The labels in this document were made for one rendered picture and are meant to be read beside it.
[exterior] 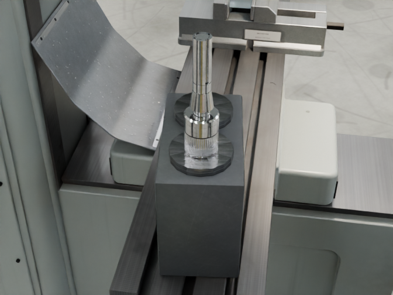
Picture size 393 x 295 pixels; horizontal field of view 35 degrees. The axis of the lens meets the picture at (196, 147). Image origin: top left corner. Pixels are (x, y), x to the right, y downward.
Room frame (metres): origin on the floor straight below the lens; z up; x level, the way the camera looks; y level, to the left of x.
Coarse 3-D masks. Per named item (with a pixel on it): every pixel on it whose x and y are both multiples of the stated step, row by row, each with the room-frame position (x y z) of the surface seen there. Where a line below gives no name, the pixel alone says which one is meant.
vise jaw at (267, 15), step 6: (252, 0) 1.35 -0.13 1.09; (258, 0) 1.34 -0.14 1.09; (264, 0) 1.34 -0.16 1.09; (270, 0) 1.34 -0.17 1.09; (276, 0) 1.37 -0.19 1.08; (252, 6) 1.31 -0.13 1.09; (258, 6) 1.31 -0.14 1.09; (264, 6) 1.31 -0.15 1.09; (270, 6) 1.31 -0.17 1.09; (276, 6) 1.34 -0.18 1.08; (252, 12) 1.31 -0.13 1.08; (258, 12) 1.31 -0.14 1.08; (264, 12) 1.31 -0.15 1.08; (270, 12) 1.30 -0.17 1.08; (276, 12) 1.31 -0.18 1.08; (252, 18) 1.31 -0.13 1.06; (258, 18) 1.31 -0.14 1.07; (264, 18) 1.31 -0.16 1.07; (270, 18) 1.30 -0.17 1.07; (276, 18) 1.31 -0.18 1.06
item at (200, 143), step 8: (184, 128) 0.67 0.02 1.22; (192, 128) 0.65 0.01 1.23; (208, 128) 0.65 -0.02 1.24; (216, 128) 0.66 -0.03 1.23; (184, 136) 0.67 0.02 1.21; (192, 136) 0.65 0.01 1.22; (200, 136) 0.65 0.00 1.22; (208, 136) 0.65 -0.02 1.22; (216, 136) 0.66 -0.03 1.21; (184, 144) 0.67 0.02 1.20; (192, 144) 0.65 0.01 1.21; (200, 144) 0.65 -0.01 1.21; (208, 144) 0.65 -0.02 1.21; (216, 144) 0.66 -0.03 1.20; (192, 152) 0.65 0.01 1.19; (200, 152) 0.65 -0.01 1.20; (208, 152) 0.65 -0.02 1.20; (216, 152) 0.66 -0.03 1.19
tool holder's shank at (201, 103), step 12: (192, 36) 0.67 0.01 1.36; (204, 36) 0.67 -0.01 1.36; (192, 48) 0.67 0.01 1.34; (204, 48) 0.66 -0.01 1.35; (192, 60) 0.67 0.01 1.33; (204, 60) 0.66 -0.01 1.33; (192, 72) 0.67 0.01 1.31; (204, 72) 0.66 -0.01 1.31; (192, 84) 0.67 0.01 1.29; (204, 84) 0.66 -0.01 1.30; (192, 96) 0.67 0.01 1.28; (204, 96) 0.66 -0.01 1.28; (192, 108) 0.66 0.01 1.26; (204, 108) 0.66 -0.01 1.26
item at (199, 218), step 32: (224, 96) 0.80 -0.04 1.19; (224, 128) 0.74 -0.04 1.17; (160, 160) 0.66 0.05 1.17; (192, 160) 0.65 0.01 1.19; (224, 160) 0.65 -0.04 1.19; (160, 192) 0.61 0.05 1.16; (192, 192) 0.61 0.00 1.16; (224, 192) 0.61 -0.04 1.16; (160, 224) 0.61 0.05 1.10; (192, 224) 0.61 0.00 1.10; (224, 224) 0.61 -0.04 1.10; (160, 256) 0.61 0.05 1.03; (192, 256) 0.61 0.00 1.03; (224, 256) 0.61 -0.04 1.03
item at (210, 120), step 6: (186, 108) 0.68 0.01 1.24; (216, 108) 0.68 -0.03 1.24; (186, 114) 0.67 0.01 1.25; (192, 114) 0.67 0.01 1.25; (210, 114) 0.67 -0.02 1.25; (216, 114) 0.67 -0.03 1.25; (186, 120) 0.66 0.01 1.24; (192, 120) 0.65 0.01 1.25; (198, 120) 0.65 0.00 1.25; (204, 120) 0.65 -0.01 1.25; (210, 120) 0.65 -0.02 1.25; (216, 120) 0.66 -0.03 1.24; (192, 126) 0.65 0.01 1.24; (198, 126) 0.65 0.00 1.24; (204, 126) 0.65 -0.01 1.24; (210, 126) 0.65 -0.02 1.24
